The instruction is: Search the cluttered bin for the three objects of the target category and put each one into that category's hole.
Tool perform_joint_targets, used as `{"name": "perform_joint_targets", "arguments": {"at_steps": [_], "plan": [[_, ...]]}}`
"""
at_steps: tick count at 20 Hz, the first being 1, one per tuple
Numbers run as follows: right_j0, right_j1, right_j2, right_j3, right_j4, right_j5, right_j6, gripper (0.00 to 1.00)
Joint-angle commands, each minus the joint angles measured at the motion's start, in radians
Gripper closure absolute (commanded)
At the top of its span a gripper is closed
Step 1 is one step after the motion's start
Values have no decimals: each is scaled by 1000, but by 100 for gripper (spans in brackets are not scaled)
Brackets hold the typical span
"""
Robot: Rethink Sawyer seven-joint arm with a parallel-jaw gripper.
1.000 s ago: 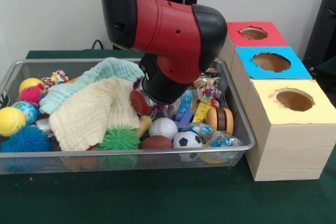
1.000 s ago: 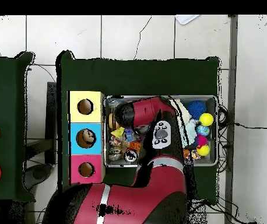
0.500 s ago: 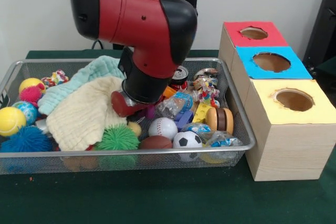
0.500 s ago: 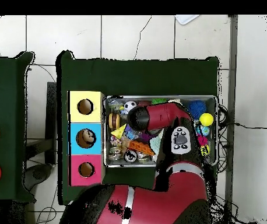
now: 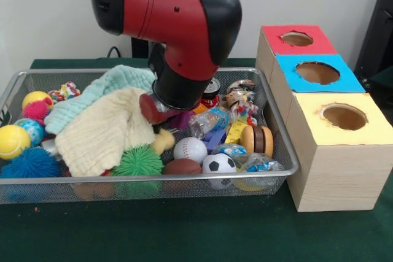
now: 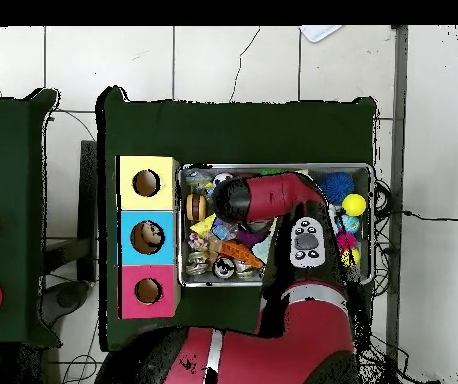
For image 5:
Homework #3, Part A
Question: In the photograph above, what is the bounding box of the green spiky rubber ball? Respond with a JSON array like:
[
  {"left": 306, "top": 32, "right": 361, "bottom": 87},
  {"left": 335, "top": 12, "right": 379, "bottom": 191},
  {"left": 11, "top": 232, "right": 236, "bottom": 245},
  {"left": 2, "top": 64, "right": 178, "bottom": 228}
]
[{"left": 111, "top": 144, "right": 165, "bottom": 197}]

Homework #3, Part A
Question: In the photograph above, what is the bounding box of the yellow tennis ball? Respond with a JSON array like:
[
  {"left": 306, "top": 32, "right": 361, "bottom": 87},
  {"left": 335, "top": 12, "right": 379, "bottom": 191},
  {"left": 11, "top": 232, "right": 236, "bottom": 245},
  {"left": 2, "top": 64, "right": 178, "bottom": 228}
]
[{"left": 0, "top": 124, "right": 31, "bottom": 161}]

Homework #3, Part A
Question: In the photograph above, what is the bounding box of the black chair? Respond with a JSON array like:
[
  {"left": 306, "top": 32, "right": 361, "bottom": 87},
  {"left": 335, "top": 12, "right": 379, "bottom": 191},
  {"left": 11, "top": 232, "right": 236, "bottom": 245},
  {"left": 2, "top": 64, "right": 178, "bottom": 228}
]
[{"left": 352, "top": 0, "right": 393, "bottom": 74}]

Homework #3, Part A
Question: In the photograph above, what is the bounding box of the wooden box with three holes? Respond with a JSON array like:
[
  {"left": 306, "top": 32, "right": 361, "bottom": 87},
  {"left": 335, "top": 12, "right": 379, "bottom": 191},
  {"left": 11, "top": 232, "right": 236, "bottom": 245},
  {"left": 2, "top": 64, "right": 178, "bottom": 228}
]
[{"left": 255, "top": 24, "right": 393, "bottom": 213}]

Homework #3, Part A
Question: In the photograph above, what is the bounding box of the wooden toy burger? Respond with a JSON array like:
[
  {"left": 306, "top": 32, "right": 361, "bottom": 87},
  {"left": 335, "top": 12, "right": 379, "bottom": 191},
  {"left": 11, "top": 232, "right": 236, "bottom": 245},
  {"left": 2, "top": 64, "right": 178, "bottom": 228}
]
[{"left": 239, "top": 125, "right": 274, "bottom": 158}]

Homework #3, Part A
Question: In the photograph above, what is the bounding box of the black cable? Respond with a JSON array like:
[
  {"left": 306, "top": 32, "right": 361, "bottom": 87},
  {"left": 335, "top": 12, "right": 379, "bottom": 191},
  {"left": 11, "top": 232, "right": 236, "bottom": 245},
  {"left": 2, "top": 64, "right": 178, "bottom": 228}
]
[{"left": 106, "top": 45, "right": 124, "bottom": 58}]

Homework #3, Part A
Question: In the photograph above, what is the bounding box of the metal mesh bin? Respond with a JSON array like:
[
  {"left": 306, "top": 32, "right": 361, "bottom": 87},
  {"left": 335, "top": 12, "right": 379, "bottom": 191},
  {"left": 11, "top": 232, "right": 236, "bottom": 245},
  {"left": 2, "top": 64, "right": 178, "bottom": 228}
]
[{"left": 0, "top": 67, "right": 300, "bottom": 205}]

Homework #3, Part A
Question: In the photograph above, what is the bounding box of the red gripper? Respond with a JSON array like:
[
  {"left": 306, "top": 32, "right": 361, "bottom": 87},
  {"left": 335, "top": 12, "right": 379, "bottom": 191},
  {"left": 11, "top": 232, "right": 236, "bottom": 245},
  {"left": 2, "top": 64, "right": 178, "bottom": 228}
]
[{"left": 139, "top": 93, "right": 185, "bottom": 126}]

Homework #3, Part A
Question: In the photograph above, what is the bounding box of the cream knitted cloth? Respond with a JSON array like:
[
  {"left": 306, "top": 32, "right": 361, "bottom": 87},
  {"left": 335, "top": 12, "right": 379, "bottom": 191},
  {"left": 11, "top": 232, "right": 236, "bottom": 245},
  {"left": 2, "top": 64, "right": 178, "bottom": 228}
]
[{"left": 54, "top": 87, "right": 160, "bottom": 177}]

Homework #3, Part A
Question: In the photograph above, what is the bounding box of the mint knitted cloth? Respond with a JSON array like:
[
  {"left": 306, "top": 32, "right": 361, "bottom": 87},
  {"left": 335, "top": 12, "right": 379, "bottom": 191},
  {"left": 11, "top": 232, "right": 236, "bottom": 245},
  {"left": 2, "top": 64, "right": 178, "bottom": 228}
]
[{"left": 44, "top": 64, "right": 157, "bottom": 134}]

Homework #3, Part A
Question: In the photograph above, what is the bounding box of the brown toy football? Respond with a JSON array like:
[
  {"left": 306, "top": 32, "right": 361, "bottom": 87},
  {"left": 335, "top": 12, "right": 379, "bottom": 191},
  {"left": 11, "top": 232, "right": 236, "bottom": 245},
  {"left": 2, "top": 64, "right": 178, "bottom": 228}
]
[{"left": 162, "top": 158, "right": 203, "bottom": 194}]

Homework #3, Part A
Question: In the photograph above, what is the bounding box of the small soccer ball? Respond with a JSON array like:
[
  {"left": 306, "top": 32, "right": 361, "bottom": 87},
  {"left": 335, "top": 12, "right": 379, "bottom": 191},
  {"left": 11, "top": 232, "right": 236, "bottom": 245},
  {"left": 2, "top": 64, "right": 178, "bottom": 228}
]
[{"left": 201, "top": 153, "right": 238, "bottom": 190}]

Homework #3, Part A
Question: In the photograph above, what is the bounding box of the yellow plush toy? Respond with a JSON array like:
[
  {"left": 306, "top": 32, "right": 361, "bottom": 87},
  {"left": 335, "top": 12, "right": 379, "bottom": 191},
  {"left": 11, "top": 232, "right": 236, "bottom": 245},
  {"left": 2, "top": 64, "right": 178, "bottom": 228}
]
[{"left": 152, "top": 128, "right": 176, "bottom": 155}]

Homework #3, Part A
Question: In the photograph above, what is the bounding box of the white toy baseball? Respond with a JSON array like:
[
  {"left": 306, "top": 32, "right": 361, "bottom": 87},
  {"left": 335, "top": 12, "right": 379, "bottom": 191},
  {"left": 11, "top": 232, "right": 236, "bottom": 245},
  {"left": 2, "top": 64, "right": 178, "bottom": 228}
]
[{"left": 173, "top": 137, "right": 209, "bottom": 164}]

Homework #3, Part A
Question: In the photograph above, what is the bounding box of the dark green side table cloth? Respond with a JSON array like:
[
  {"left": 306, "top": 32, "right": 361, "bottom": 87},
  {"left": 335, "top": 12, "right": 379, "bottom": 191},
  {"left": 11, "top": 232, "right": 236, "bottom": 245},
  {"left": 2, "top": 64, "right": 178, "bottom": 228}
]
[{"left": 367, "top": 66, "right": 393, "bottom": 91}]

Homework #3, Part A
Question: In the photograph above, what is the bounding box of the purple spiky monster toy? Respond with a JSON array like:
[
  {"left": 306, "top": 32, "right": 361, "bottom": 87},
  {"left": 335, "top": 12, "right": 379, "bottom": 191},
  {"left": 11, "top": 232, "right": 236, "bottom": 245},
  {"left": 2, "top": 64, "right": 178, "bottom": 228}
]
[{"left": 168, "top": 110, "right": 194, "bottom": 130}]

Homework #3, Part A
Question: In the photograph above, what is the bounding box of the blue spiky rubber ball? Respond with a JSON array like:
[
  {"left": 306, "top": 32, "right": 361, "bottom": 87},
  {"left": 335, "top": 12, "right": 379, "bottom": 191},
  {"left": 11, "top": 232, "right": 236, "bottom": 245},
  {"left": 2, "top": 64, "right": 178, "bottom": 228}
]
[{"left": 0, "top": 147, "right": 62, "bottom": 179}]

